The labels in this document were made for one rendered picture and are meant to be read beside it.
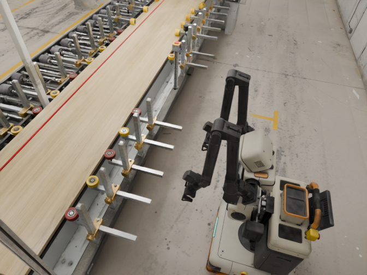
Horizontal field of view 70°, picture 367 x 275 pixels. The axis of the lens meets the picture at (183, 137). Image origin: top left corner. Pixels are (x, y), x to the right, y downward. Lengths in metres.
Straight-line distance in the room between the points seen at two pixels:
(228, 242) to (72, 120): 1.63
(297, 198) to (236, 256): 0.72
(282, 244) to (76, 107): 1.92
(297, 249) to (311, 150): 1.95
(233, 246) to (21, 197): 1.59
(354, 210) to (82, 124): 2.79
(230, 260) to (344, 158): 2.09
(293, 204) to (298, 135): 1.96
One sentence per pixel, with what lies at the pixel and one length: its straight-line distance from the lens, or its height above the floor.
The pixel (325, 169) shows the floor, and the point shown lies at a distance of 3.49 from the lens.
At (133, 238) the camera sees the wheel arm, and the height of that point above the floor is 0.82.
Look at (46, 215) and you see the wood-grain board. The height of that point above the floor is 0.90.
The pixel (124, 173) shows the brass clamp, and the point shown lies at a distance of 1.97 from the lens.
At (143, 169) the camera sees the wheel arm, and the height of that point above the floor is 0.82.
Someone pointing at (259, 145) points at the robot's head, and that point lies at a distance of 1.44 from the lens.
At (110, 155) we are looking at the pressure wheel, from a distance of 1.99.
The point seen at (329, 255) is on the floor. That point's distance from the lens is 2.92.
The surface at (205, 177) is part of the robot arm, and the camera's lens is 1.40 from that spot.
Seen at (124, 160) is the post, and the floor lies 0.95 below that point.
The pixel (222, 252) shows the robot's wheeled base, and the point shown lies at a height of 0.28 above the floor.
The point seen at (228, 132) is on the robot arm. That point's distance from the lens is 1.13.
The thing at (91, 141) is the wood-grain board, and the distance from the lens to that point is 2.13.
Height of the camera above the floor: 2.40
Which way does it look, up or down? 46 degrees down
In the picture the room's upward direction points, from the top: 3 degrees clockwise
